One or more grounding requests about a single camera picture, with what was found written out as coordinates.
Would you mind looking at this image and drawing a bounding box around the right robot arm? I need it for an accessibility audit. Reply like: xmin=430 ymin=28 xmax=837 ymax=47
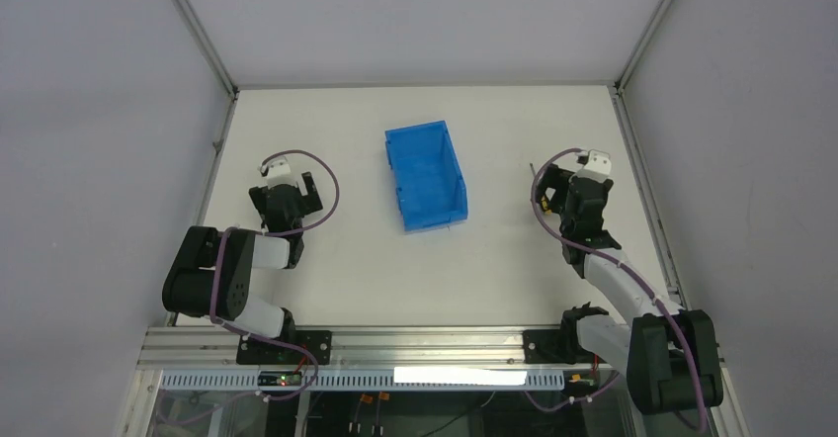
xmin=532 ymin=164 xmax=724 ymax=415

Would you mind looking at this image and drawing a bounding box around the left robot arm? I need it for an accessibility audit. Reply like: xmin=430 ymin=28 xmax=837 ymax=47
xmin=161 ymin=172 xmax=323 ymax=343

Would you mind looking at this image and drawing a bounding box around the blue plastic bin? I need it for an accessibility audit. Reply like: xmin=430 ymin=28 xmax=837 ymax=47
xmin=384 ymin=121 xmax=468 ymax=232

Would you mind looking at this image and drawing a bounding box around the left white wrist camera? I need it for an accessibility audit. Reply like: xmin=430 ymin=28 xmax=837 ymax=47
xmin=260 ymin=158 xmax=293 ymax=183

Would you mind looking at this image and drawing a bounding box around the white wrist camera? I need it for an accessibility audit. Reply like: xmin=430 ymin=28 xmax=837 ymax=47
xmin=574 ymin=149 xmax=612 ymax=183
xmin=260 ymin=158 xmax=293 ymax=183

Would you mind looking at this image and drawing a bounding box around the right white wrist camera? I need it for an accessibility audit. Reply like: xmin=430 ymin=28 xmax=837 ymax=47
xmin=574 ymin=149 xmax=612 ymax=183

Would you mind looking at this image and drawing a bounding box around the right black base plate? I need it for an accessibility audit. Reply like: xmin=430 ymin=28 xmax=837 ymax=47
xmin=522 ymin=328 xmax=593 ymax=365

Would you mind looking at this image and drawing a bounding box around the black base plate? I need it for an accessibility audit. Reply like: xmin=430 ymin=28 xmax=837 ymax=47
xmin=235 ymin=329 xmax=333 ymax=366
xmin=522 ymin=328 xmax=593 ymax=365

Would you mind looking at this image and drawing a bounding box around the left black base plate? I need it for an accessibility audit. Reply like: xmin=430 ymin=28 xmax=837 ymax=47
xmin=235 ymin=329 xmax=333 ymax=366

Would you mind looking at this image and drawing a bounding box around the aluminium frame rail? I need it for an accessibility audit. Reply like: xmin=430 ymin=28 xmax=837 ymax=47
xmin=135 ymin=326 xmax=726 ymax=371

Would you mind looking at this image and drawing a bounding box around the white slotted cable duct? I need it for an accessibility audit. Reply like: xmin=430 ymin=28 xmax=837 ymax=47
xmin=160 ymin=366 xmax=565 ymax=392

